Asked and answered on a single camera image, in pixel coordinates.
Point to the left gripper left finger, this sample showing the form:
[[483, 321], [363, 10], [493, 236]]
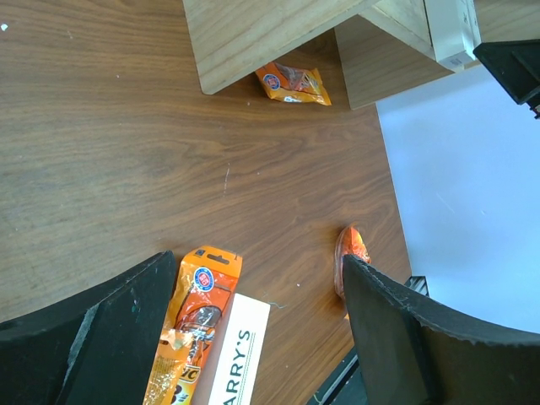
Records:
[[95, 347]]

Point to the wooden shelf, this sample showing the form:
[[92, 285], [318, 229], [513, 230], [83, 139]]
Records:
[[385, 47]]

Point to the white Harry's razor box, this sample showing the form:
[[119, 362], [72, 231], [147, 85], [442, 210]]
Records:
[[229, 375]]

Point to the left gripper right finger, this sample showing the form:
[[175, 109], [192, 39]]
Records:
[[414, 350]]

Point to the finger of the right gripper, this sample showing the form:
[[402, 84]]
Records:
[[515, 66]]

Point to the orange razor pack left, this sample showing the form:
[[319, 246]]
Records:
[[206, 282]]

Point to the orange razor pack under shelf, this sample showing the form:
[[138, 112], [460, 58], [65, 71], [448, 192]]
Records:
[[292, 84]]

